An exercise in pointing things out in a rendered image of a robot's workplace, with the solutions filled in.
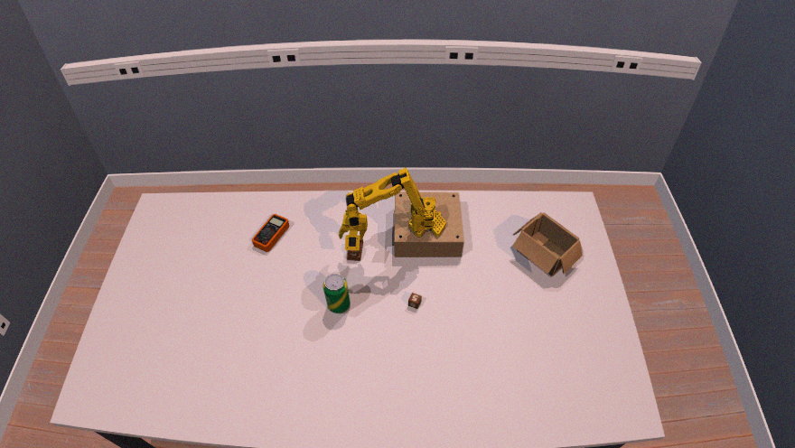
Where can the green and yellow drink can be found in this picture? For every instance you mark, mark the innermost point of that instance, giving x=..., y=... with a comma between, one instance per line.
x=336, y=293

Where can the orange pocket multimeter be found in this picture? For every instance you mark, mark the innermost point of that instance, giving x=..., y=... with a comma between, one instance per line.
x=270, y=233

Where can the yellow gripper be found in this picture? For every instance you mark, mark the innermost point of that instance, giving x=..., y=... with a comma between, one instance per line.
x=352, y=241

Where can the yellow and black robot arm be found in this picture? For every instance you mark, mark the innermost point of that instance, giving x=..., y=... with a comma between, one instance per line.
x=419, y=211

